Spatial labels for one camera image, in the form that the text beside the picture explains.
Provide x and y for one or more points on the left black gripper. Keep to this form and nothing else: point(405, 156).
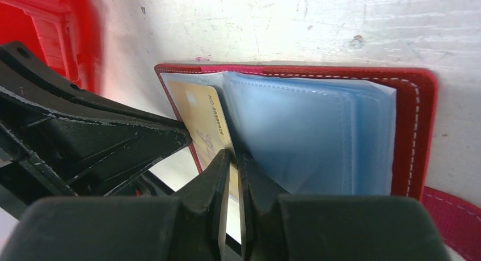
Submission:
point(58, 139)

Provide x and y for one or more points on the red leather card holder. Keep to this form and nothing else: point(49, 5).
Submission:
point(350, 146)

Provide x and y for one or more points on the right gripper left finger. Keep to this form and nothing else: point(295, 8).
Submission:
point(200, 230)

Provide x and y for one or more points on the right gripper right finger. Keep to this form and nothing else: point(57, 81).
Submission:
point(263, 227)

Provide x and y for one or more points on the red plastic tray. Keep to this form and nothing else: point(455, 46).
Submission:
point(64, 34)

